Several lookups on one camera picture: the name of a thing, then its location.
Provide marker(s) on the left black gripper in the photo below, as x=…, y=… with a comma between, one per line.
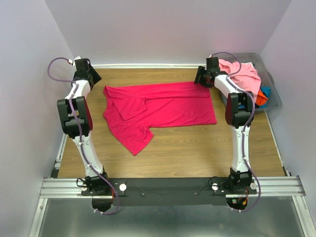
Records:
x=94, y=76

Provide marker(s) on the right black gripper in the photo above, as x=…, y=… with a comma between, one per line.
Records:
x=200, y=79

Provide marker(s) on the magenta t-shirt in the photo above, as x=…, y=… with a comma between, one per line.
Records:
x=133, y=110

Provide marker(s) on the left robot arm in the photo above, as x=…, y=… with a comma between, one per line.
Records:
x=76, y=122

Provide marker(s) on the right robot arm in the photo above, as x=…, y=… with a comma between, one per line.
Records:
x=239, y=115

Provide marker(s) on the light pink t-shirt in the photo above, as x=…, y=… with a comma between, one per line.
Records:
x=247, y=78

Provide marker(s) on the orange t-shirt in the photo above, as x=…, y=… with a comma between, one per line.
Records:
x=261, y=98

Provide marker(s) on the clear plastic bin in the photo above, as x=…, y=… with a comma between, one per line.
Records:
x=274, y=102

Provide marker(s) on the teal t-shirt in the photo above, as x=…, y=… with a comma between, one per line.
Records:
x=266, y=91

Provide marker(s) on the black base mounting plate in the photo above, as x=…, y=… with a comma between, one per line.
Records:
x=165, y=191

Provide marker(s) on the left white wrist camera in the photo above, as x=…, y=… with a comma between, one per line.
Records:
x=73, y=61

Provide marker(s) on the aluminium front rail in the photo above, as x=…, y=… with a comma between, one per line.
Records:
x=270, y=187

